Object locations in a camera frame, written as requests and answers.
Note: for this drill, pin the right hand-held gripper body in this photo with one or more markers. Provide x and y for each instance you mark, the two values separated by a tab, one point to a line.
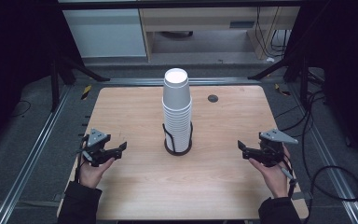
272	152

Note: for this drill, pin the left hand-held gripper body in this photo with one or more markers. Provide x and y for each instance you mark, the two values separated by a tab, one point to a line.
97	138

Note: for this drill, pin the stack of white paper cups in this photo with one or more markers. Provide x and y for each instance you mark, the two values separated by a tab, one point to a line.
176	105

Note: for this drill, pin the person's right hand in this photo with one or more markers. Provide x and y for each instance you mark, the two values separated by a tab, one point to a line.
276	180

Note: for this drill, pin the person's left hand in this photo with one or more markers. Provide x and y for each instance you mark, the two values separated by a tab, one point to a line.
91	175

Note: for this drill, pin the black round table grommet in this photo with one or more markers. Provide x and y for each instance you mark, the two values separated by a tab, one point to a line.
213	98

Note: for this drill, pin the black metal stand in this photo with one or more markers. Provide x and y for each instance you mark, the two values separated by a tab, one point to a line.
54	81
304	77

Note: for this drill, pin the white cabinet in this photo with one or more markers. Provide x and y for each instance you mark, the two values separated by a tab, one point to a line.
105	32

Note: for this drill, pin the aluminium floor rail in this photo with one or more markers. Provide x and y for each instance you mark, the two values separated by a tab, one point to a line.
130	81
28	165
332	169

